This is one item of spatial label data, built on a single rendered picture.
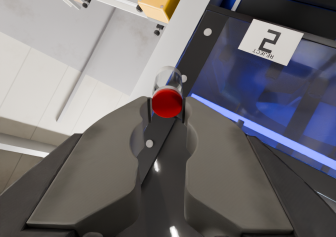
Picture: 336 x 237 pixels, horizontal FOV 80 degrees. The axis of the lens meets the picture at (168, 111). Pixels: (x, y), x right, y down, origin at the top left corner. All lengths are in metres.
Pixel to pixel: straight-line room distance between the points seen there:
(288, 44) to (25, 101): 2.67
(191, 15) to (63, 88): 2.46
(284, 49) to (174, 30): 0.20
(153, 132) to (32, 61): 2.40
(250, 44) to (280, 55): 0.05
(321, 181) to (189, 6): 0.38
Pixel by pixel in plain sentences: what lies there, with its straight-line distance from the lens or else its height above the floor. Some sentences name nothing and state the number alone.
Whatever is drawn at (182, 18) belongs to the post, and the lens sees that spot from 0.45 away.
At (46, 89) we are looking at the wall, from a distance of 2.78.
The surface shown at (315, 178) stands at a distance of 0.38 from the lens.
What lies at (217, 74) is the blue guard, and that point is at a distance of 0.38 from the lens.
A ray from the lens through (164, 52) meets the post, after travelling 0.42.
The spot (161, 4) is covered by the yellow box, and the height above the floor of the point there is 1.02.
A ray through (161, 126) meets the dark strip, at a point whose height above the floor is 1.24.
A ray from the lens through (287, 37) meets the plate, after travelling 0.41.
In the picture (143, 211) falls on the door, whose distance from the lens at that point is 0.43.
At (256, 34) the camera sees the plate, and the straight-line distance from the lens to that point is 0.41.
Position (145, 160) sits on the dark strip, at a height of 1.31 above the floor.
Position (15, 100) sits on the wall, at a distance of 2.80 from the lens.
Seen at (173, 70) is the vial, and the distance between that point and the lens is 0.16.
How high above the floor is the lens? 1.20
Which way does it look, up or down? level
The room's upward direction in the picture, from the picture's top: 152 degrees counter-clockwise
